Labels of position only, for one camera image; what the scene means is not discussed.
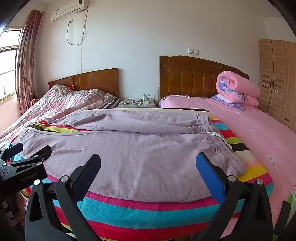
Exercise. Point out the window with metal bars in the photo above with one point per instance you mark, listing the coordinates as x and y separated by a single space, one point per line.
8 69

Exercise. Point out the striped colourful blanket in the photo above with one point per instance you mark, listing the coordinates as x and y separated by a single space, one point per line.
138 209

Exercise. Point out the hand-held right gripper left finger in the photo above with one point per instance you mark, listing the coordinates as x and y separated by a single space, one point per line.
81 185

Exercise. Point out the pink bed sheet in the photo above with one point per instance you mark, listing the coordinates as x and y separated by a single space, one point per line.
254 139

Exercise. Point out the pink floral curtain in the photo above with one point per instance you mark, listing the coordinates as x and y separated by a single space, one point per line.
27 64

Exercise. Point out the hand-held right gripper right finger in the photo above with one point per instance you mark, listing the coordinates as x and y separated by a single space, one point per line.
208 172

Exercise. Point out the white air conditioner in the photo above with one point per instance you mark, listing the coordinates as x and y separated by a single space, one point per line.
69 10

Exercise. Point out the dark checked bed sheet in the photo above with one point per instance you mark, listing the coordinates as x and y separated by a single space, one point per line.
113 103

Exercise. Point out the light wooden wardrobe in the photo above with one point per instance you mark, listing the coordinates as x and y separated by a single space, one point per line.
275 81

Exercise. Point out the black eyeglasses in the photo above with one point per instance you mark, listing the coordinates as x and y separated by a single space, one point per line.
137 102

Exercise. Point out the floral pink quilt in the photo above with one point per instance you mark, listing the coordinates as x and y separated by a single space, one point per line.
69 102

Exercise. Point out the white charger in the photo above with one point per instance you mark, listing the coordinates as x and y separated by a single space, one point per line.
145 99

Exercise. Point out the white wall socket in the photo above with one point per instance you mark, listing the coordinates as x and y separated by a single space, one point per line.
193 51

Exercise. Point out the carved wooden bed headboard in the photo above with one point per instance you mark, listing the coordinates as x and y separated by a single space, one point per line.
189 78

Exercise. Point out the nightstand with floral cover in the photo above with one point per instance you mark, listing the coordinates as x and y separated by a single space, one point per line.
129 105

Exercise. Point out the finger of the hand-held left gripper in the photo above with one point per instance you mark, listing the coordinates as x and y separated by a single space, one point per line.
12 149
42 153

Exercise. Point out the rolled pink quilt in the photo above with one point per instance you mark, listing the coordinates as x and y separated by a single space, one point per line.
240 89

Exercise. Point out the purple folded cloth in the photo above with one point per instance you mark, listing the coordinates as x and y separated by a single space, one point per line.
223 98

